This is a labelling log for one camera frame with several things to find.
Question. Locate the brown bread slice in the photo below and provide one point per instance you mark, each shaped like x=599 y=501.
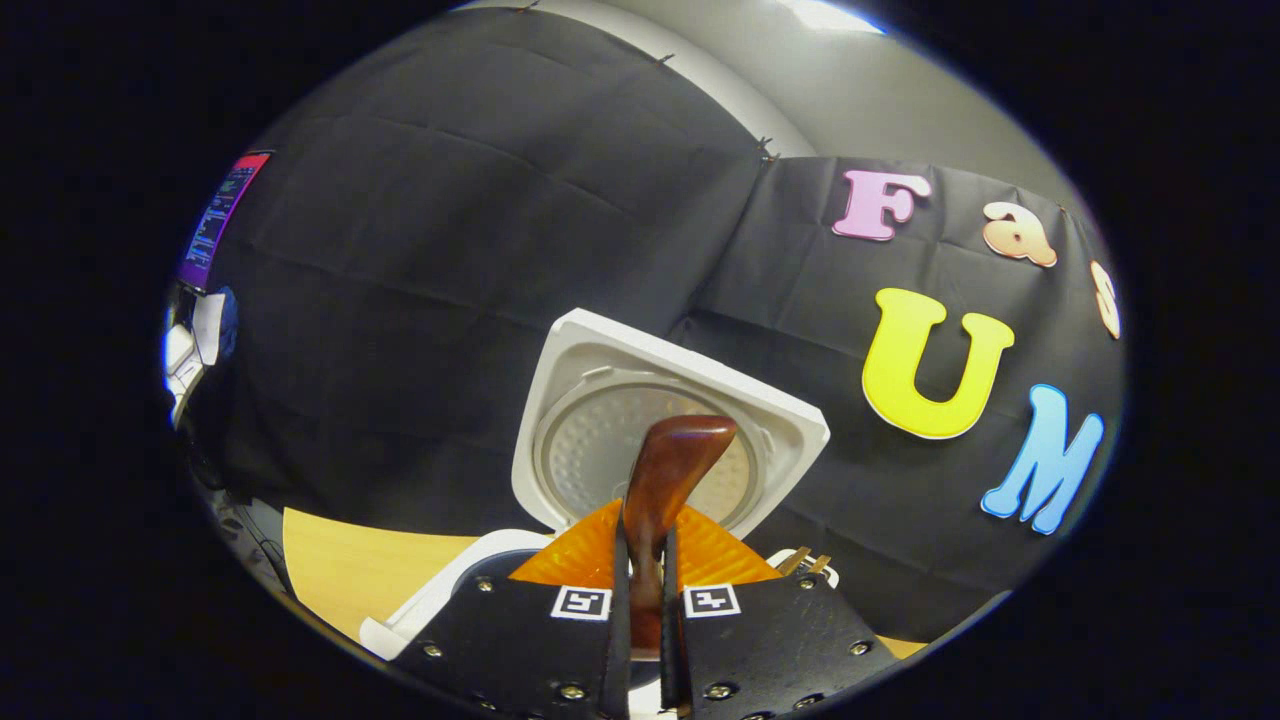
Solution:
x=800 y=560

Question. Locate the white papers pile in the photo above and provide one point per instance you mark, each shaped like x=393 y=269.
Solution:
x=200 y=340

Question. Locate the white rice cooker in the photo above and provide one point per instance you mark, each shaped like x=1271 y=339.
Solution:
x=600 y=360

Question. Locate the brown wooden spoon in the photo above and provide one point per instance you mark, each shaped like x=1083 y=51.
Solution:
x=670 y=470

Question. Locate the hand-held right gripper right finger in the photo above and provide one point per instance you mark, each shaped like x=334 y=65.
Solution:
x=672 y=660

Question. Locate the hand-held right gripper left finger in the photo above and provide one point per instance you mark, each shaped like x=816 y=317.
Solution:
x=618 y=660

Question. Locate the computer monitor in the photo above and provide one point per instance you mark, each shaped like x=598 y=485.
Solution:
x=225 y=220

